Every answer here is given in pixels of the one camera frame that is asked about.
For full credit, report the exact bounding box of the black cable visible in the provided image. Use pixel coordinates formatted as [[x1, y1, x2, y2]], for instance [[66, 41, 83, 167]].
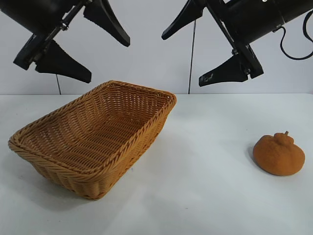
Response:
[[304, 6, 313, 42], [273, 26, 313, 60]]

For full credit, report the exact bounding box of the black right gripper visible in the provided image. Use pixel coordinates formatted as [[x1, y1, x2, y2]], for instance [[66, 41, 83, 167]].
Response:
[[161, 0, 285, 88]]

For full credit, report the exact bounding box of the soft orange toy fruit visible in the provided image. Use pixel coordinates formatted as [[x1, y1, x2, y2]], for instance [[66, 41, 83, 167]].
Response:
[[252, 131, 306, 176]]

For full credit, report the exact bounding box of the woven wicker basket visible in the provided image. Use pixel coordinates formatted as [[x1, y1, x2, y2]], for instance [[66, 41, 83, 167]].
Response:
[[8, 80, 177, 201]]

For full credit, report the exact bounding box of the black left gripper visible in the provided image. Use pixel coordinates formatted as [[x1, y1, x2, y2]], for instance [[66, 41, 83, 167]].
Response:
[[0, 0, 131, 84]]

